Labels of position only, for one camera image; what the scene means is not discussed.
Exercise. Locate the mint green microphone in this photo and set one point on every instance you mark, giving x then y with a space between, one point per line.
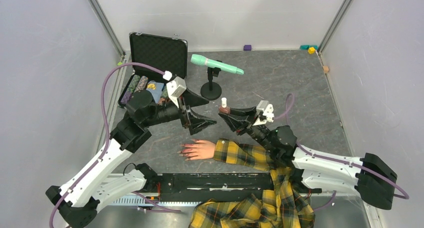
201 60

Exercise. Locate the black microphone stand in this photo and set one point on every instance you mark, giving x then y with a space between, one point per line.
211 90

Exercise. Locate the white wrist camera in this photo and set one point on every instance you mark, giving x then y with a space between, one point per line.
264 113
175 87

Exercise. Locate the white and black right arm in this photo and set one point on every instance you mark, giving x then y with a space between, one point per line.
368 177

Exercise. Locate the white nail polish cap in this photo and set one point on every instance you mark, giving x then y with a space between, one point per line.
224 102

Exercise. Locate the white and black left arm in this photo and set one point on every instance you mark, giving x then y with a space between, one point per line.
81 198

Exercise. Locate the yellow cube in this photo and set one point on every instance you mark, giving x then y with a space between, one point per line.
311 50

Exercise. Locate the teal block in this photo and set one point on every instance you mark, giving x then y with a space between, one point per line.
306 47

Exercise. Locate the mannequin hand with stained nails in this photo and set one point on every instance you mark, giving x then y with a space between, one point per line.
198 150

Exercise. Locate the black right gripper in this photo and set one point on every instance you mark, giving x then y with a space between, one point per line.
239 118

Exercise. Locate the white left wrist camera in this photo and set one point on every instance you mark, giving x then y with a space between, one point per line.
175 87

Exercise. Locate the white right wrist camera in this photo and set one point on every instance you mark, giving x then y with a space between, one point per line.
264 113

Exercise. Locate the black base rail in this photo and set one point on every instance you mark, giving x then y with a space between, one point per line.
202 187

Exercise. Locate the black poker chip case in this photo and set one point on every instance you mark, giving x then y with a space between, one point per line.
163 53

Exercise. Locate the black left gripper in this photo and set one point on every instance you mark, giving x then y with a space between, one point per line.
195 122

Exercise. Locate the pink nail polish bottle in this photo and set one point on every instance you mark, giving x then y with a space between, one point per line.
224 110

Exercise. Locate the purple cube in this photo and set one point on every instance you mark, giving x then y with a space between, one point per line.
247 47

